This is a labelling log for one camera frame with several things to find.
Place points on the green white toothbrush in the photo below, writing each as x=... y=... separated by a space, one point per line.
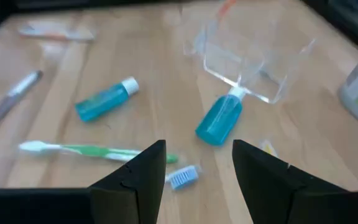
x=89 y=151

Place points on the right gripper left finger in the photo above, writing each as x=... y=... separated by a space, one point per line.
x=141 y=186

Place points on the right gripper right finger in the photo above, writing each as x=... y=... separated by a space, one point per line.
x=259 y=180

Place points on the clear plastic bag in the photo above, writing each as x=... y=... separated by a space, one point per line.
x=247 y=62

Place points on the orange white toothbrush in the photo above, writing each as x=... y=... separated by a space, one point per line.
x=227 y=6
x=54 y=32

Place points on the yellow headed toothbrush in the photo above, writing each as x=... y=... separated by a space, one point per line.
x=269 y=148

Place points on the grey purple toothbrush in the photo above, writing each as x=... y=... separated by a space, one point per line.
x=8 y=99

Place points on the blue mouthwash bottle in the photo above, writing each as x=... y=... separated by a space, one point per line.
x=219 y=119
x=104 y=101

